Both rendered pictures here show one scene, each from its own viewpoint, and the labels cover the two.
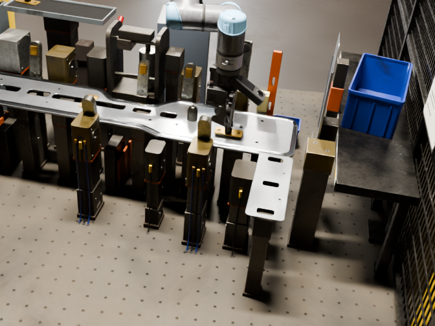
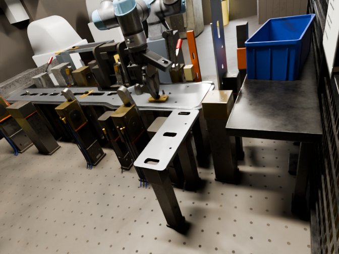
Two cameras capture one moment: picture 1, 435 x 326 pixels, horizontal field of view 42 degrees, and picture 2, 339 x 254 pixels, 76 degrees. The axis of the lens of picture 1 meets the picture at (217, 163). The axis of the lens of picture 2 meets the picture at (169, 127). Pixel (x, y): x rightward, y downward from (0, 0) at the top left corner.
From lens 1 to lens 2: 0.99 m
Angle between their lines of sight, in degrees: 22
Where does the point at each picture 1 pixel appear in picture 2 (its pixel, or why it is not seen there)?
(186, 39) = (159, 49)
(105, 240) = (95, 179)
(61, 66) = (80, 77)
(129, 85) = not seen: hidden behind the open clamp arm
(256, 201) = (148, 151)
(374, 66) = (280, 27)
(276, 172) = (179, 123)
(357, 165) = (252, 108)
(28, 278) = (40, 208)
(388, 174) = (285, 112)
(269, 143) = (185, 102)
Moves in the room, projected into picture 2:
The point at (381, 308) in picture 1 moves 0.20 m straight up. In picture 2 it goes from (296, 246) to (304, 202)
